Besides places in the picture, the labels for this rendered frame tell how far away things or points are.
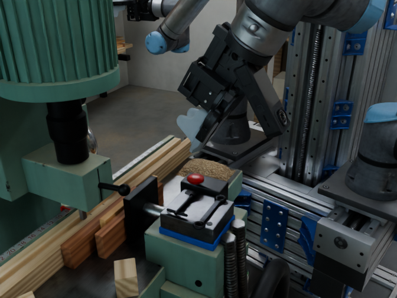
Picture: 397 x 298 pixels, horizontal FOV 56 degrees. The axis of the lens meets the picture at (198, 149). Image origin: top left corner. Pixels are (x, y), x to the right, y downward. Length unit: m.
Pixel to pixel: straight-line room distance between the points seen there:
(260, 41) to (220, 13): 3.52
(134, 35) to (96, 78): 4.05
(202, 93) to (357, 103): 0.73
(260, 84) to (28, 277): 0.45
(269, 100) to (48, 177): 0.37
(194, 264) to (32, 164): 0.31
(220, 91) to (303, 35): 0.64
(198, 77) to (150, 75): 4.03
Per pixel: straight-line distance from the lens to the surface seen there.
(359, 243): 0.99
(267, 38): 0.50
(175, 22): 1.27
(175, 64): 4.36
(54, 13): 0.51
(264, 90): 0.54
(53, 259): 0.68
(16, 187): 0.71
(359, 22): 0.58
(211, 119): 0.55
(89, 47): 0.53
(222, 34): 0.54
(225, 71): 0.55
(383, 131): 1.00
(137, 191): 0.68
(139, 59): 4.61
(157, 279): 0.66
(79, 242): 0.68
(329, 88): 1.15
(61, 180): 0.64
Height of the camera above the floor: 1.36
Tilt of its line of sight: 27 degrees down
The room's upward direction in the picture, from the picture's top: straight up
